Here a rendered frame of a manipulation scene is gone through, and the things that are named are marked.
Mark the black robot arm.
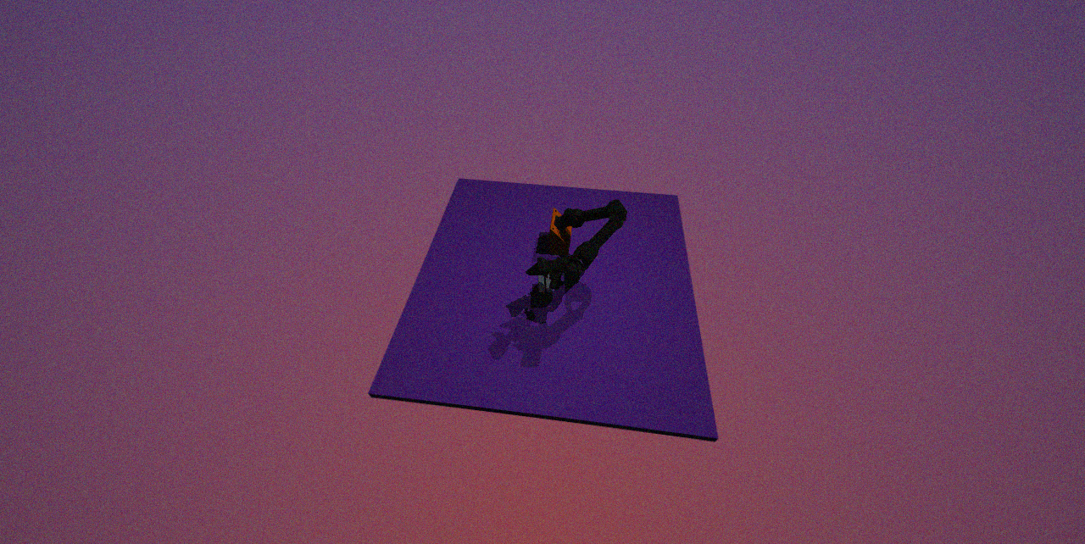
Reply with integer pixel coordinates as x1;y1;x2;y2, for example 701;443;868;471
549;199;627;290

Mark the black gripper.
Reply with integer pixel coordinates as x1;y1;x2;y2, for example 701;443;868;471
526;257;564;278

